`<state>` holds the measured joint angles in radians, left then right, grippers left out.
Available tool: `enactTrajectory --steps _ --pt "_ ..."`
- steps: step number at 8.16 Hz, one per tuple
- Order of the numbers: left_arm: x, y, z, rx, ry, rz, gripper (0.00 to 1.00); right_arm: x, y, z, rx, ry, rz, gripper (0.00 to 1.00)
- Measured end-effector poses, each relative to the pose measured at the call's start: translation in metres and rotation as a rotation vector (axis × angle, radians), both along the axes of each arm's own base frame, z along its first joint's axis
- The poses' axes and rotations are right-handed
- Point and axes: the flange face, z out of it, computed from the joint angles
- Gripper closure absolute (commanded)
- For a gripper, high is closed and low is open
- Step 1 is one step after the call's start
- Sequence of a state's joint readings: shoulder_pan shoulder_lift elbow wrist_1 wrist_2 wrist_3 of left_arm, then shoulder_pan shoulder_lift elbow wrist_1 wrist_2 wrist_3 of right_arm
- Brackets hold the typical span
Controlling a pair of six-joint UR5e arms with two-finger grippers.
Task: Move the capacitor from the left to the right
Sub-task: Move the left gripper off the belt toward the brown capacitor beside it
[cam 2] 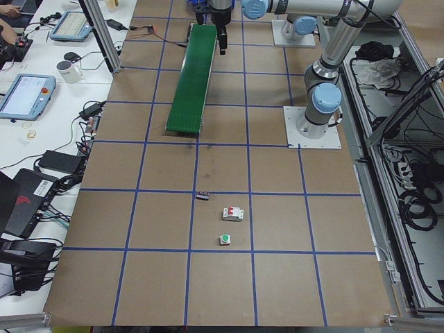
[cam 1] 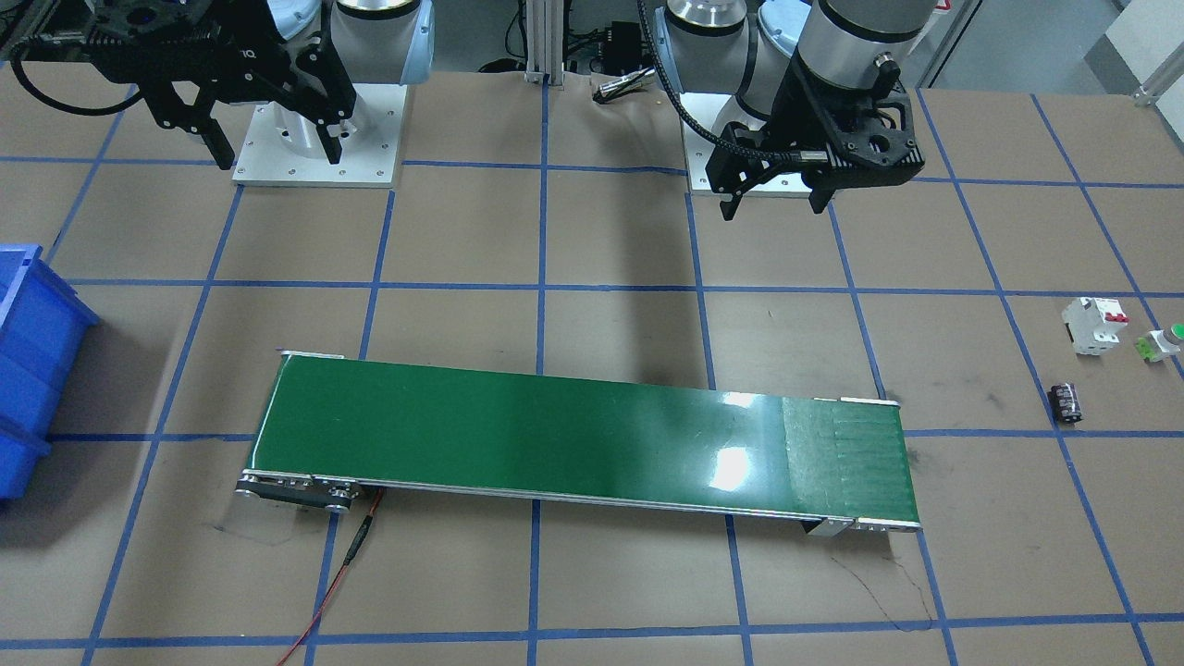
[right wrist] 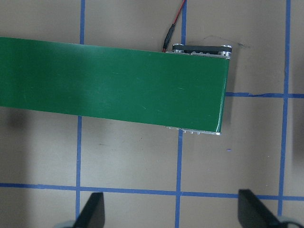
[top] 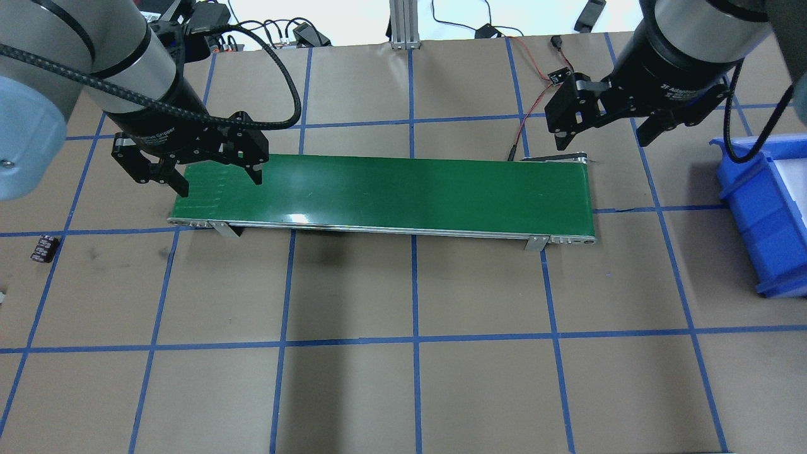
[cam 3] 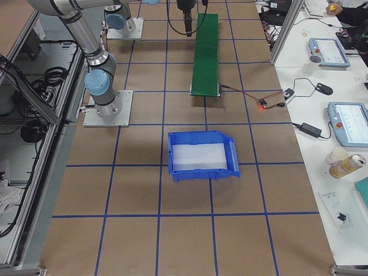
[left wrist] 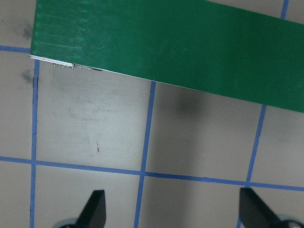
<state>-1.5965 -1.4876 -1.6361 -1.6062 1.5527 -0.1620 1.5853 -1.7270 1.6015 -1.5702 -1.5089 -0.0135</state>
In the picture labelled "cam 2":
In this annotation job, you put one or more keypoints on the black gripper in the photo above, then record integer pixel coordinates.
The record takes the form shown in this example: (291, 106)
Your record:
(221, 19)

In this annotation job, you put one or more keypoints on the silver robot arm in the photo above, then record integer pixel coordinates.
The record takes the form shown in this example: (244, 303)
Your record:
(356, 12)
(323, 96)

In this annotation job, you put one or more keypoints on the green conveyor belt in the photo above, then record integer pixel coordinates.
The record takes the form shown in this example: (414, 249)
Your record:
(189, 100)

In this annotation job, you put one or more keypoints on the blue teach pendant far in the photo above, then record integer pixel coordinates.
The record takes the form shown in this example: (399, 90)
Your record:
(71, 27)

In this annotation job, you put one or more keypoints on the blue teach pendant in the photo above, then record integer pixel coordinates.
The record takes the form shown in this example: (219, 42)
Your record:
(27, 97)
(71, 27)

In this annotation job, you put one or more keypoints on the white mug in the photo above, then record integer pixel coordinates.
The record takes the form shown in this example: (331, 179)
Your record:
(69, 71)

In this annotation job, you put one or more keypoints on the small black terminal block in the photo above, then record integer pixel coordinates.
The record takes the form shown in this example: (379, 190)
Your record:
(202, 195)

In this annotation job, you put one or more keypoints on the white red circuit breaker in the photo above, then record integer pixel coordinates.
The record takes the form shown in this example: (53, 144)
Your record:
(232, 213)

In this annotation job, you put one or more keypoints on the blue teach pendant near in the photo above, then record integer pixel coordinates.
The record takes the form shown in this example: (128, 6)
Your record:
(27, 97)

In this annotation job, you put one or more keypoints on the black power brick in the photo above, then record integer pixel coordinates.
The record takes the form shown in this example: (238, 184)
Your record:
(62, 162)

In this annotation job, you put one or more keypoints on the green push button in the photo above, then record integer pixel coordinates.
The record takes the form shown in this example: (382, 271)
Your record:
(224, 239)

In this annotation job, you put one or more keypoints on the black laptop red logo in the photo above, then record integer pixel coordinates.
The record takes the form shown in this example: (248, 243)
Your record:
(36, 191)

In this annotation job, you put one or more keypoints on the aluminium frame post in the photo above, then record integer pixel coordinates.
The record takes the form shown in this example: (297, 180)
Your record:
(100, 30)

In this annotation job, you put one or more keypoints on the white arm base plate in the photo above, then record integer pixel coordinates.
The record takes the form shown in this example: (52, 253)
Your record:
(302, 134)

